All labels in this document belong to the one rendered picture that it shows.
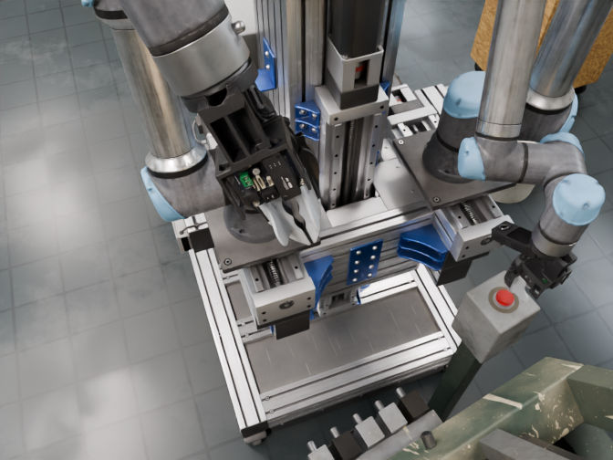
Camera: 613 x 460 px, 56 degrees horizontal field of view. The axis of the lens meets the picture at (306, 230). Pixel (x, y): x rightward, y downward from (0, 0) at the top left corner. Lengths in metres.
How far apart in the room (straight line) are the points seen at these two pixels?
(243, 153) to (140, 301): 1.97
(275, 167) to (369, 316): 1.62
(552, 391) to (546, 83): 0.63
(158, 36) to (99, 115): 2.71
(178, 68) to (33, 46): 3.29
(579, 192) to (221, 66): 0.70
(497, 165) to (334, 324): 1.15
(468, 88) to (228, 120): 0.86
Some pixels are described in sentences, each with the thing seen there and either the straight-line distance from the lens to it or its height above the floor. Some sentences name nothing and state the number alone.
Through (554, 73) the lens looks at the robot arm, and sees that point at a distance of 1.23.
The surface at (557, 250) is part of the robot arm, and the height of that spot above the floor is 1.22.
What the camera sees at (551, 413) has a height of 0.88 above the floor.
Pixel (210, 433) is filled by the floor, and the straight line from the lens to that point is 2.19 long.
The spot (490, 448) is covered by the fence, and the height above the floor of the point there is 0.93.
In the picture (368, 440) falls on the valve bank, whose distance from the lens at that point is 1.37.
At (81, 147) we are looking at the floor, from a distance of 3.06.
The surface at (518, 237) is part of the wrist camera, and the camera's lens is 1.20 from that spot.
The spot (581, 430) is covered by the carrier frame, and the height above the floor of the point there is 0.79.
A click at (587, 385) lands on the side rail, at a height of 0.95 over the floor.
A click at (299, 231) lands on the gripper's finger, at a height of 1.57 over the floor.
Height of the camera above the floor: 2.08
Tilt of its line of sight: 55 degrees down
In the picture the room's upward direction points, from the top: straight up
